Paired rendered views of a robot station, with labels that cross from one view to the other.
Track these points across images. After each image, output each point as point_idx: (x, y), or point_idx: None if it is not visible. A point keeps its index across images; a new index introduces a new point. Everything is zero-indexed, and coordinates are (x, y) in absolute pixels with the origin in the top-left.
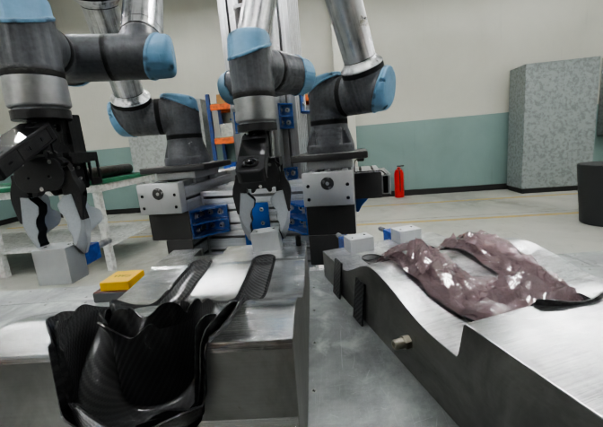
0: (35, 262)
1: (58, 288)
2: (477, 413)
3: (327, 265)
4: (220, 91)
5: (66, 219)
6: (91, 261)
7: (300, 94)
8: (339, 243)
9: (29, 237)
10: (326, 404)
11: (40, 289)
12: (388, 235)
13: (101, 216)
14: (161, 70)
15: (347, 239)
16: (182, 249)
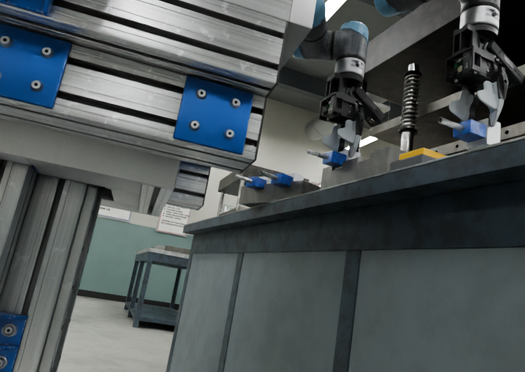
0: (499, 131)
1: (494, 144)
2: None
3: (309, 191)
4: (323, 8)
5: (474, 109)
6: (462, 140)
7: (299, 57)
8: (283, 178)
9: (501, 109)
10: None
11: (524, 136)
12: (262, 181)
13: (449, 108)
14: (394, 15)
15: (300, 175)
16: (383, 148)
